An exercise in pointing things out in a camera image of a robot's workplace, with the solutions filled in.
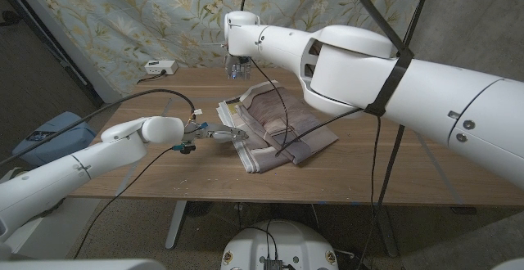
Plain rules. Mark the floral print backdrop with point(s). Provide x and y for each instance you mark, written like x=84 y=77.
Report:
x=163 y=20

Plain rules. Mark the black round wall fixture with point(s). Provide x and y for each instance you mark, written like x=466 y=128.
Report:
x=10 y=17

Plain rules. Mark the black backdrop stand pole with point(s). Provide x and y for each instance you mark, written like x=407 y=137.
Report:
x=421 y=4

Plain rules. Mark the grey table leg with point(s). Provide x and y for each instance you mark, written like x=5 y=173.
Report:
x=389 y=237

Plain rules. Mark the white floor board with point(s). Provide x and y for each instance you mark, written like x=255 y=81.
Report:
x=53 y=233

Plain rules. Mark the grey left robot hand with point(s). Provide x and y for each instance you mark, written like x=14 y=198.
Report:
x=221 y=133

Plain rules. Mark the black round fan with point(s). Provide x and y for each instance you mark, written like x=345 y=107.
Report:
x=199 y=208

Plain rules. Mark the white power strip box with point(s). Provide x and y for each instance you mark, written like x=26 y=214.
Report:
x=160 y=67

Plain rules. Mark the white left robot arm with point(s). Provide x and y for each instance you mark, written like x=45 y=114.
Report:
x=94 y=163

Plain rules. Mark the black slanted wall strip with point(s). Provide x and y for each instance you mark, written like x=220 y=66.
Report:
x=61 y=53

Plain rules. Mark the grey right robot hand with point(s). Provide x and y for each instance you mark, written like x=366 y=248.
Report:
x=237 y=67

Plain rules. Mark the sofa print cloth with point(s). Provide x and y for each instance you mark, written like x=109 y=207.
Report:
x=266 y=114

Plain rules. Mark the white table leg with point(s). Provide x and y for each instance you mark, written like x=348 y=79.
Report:
x=176 y=225

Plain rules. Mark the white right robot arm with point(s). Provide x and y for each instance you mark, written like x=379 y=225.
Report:
x=430 y=94

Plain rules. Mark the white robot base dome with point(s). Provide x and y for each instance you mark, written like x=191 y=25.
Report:
x=282 y=241

